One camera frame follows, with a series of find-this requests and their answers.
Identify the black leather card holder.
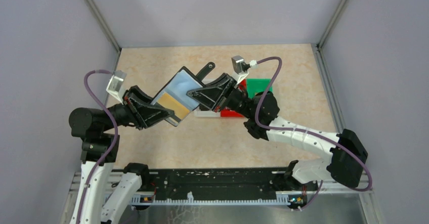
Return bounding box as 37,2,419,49
151,62,216,127

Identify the gold card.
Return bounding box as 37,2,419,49
156,93,190,122

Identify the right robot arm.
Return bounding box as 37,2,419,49
187,73,372,192

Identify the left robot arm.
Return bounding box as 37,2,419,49
69,85,174,223

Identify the red plastic bin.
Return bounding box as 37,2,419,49
220,79,247,118

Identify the green plastic bin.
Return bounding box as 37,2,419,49
245,78,271,98

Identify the white plastic bin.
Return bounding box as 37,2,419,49
194,109,221,118

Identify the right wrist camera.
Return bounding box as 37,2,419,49
231,56,258,84

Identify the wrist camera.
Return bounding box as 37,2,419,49
231,56,258,84
106,70,127,103

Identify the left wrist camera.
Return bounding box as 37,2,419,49
106,70,127,103

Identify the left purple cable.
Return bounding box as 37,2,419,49
75,69,119,224

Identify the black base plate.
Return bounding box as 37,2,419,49
119,167,318,201

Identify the aluminium frame rail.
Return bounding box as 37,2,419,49
68,170,373,206

